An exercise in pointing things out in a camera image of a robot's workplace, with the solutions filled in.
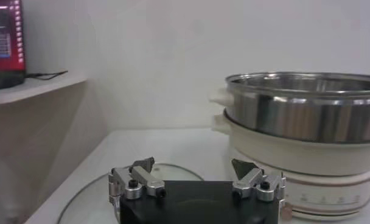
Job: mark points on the laptop with red screen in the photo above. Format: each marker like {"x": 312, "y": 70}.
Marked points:
{"x": 5, "y": 36}

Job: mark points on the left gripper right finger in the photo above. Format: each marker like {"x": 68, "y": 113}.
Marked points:
{"x": 251, "y": 179}

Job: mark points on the cream electric cooker base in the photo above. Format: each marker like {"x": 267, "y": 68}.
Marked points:
{"x": 294, "y": 158}

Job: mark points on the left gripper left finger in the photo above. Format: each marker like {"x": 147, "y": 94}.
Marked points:
{"x": 142, "y": 177}

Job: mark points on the stainless steel steamer basket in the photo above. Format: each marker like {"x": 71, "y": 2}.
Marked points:
{"x": 300, "y": 118}

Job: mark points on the white rounded side table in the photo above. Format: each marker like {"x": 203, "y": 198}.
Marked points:
{"x": 36, "y": 128}

